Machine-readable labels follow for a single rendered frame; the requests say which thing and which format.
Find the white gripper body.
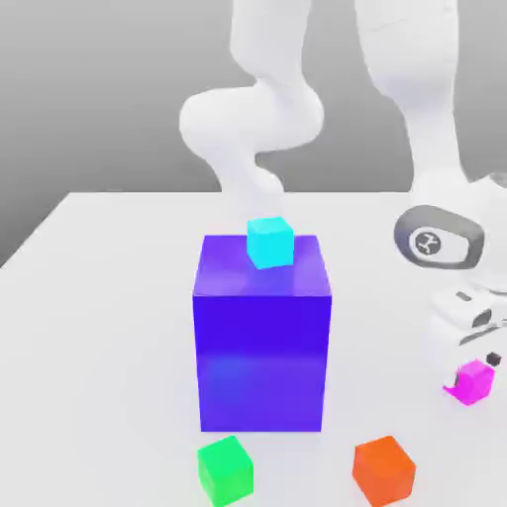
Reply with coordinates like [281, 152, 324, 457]
[426, 315, 507, 381]

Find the small cyan cube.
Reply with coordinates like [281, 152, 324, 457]
[247, 216, 295, 271]

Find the large purple box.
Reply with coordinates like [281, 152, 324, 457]
[191, 234, 333, 434]

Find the small green cube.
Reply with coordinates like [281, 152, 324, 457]
[196, 435, 255, 507]

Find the small magenta cube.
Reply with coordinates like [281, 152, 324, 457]
[442, 358, 497, 408]

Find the small orange cube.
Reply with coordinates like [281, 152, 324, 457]
[352, 435, 418, 507]

